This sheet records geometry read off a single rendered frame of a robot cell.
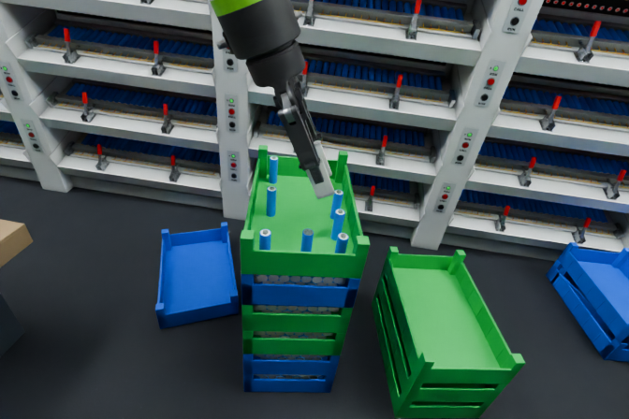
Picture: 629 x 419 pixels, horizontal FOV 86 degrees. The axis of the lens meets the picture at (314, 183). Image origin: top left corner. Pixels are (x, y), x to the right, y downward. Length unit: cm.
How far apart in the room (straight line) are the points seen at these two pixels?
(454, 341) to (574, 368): 44
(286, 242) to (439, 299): 47
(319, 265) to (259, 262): 10
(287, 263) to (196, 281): 58
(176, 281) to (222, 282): 13
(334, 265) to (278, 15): 37
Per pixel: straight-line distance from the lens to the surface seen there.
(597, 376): 127
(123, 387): 98
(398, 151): 115
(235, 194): 123
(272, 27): 44
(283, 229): 66
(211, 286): 109
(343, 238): 56
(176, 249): 121
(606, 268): 151
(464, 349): 89
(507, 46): 103
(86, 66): 126
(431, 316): 91
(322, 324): 69
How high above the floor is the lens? 84
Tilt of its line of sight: 34 degrees down
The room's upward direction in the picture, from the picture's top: 7 degrees clockwise
